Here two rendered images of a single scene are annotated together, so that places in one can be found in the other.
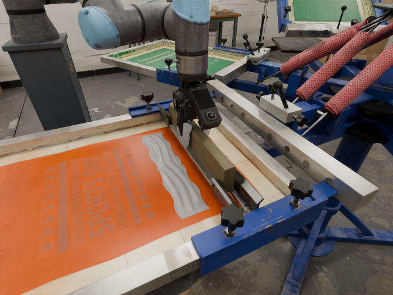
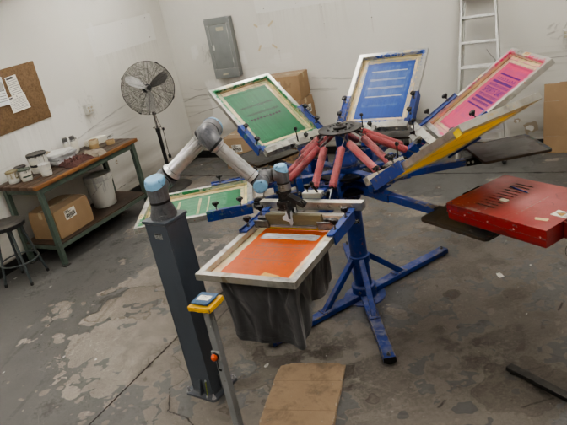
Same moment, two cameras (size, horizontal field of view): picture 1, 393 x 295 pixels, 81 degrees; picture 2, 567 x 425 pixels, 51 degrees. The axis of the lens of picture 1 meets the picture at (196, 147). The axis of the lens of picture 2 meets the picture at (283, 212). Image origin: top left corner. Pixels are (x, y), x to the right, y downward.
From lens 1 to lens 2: 2.90 m
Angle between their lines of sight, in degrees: 33
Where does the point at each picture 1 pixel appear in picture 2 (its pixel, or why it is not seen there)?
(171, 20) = (277, 174)
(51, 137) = (224, 254)
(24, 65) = (171, 231)
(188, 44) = (286, 180)
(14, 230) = (267, 269)
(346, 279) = (403, 301)
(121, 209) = (293, 250)
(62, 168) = (248, 258)
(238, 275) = (340, 341)
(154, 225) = (310, 245)
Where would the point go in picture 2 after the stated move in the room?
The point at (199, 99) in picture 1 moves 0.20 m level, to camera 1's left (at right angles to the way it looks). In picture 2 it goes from (294, 198) to (266, 211)
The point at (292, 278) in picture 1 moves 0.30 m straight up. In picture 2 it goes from (372, 315) to (367, 277)
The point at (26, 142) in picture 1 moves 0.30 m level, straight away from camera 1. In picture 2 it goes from (217, 260) to (165, 265)
